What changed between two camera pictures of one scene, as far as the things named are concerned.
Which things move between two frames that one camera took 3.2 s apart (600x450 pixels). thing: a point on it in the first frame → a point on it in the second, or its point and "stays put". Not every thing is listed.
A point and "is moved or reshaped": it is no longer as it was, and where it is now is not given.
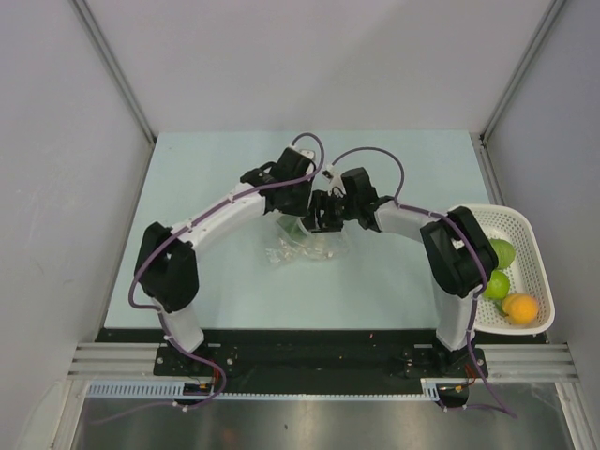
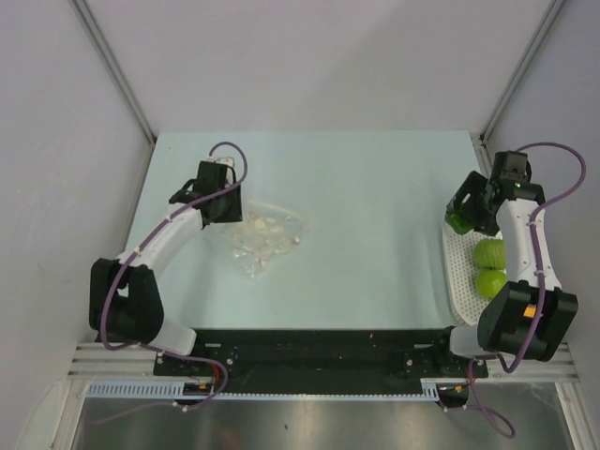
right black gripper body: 335,210 → 476,186
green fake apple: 498,286 stays put
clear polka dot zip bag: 288,238 → 266,231
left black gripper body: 297,202 → 230,209
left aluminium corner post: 116,67 stays put
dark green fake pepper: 293,230 is moved or reshaped
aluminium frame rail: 505,362 stays put
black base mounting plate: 310,361 stays put
